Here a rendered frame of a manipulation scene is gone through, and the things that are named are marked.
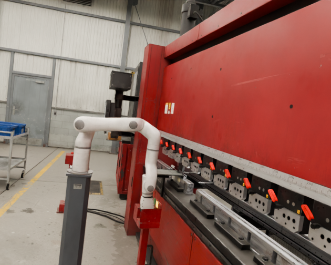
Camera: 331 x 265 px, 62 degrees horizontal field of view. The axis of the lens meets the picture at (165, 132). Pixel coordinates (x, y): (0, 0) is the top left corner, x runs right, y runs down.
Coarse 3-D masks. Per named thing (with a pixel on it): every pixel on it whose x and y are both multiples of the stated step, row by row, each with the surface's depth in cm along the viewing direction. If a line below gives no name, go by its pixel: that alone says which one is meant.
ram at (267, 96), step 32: (256, 32) 154; (288, 32) 129; (320, 32) 111; (192, 64) 240; (224, 64) 185; (256, 64) 151; (288, 64) 127; (320, 64) 110; (192, 96) 233; (224, 96) 181; (256, 96) 148; (288, 96) 125; (320, 96) 108; (160, 128) 314; (192, 128) 226; (224, 128) 177; (256, 128) 145; (288, 128) 123; (320, 128) 107; (224, 160) 173; (256, 160) 142; (288, 160) 121; (320, 160) 105
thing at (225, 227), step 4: (216, 224) 166; (220, 224) 164; (220, 228) 161; (224, 228) 158; (228, 228) 159; (224, 232) 156; (228, 232) 153; (232, 232) 154; (228, 236) 153; (232, 236) 149; (236, 236) 149; (232, 240) 148; (236, 240) 145; (244, 240) 145; (236, 244) 144; (240, 244) 141; (244, 244) 141; (248, 244) 141; (240, 248) 141; (244, 248) 141; (248, 248) 142
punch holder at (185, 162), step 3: (186, 147) 234; (186, 150) 234; (189, 150) 228; (192, 150) 226; (183, 153) 239; (186, 153) 233; (192, 153) 226; (186, 156) 233; (183, 159) 237; (186, 159) 231; (189, 159) 226; (183, 162) 236; (186, 162) 230; (189, 162) 226; (183, 165) 235; (186, 165) 230; (189, 165) 226
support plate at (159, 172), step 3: (159, 171) 245; (162, 171) 246; (165, 171) 248; (168, 171) 249; (171, 171) 251; (174, 171) 253; (177, 171) 254; (159, 174) 236; (162, 174) 237; (165, 174) 238; (168, 174) 239; (171, 174) 240; (174, 174) 242; (177, 174) 243; (180, 174) 245
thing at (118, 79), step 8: (112, 72) 323; (120, 72) 325; (112, 80) 324; (120, 80) 326; (128, 80) 328; (112, 88) 350; (120, 88) 333; (128, 88) 330; (120, 96) 367; (120, 104) 369; (120, 112) 370; (112, 136) 370
